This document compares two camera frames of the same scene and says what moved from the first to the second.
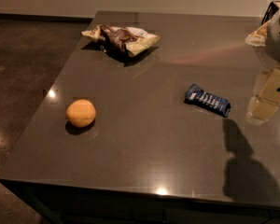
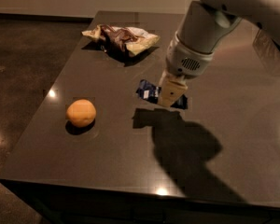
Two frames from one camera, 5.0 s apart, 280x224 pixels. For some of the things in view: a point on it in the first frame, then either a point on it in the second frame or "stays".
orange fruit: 80,113 stays
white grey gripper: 278,39 -> 186,62
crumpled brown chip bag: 130,39 stays
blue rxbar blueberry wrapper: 197,96 -> 151,92
